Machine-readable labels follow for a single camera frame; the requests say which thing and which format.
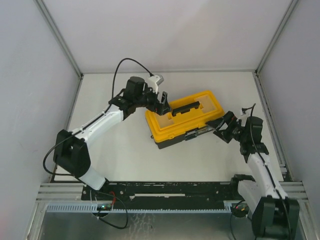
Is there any yellow black plastic toolbox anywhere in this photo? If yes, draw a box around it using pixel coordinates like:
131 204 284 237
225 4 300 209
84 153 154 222
145 90 225 149

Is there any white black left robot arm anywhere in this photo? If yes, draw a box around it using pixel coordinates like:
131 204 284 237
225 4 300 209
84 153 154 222
53 74 172 191

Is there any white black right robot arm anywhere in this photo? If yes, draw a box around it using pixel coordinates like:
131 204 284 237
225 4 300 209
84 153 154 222
206 111 300 240

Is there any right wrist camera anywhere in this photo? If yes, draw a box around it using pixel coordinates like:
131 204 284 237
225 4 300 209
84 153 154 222
239 108 250 121

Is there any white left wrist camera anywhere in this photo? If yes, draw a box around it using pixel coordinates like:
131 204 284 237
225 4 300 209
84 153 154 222
146 74 164 94

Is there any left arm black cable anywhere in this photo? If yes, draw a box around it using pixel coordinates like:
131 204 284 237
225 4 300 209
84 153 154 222
42 57 155 176

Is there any right base black cable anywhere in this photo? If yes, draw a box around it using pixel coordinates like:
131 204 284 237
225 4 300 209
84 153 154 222
229 199 251 240

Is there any base black cable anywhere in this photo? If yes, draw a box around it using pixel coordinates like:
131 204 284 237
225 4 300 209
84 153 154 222
229 199 251 240
96 196 129 230

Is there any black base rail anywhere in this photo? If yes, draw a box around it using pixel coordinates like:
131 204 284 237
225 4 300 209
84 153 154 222
81 181 241 204

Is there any left base black cable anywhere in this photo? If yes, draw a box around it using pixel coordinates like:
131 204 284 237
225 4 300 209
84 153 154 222
96 196 129 230

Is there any grey cable duct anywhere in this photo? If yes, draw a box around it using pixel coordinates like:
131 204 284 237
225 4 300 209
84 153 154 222
46 201 235 214

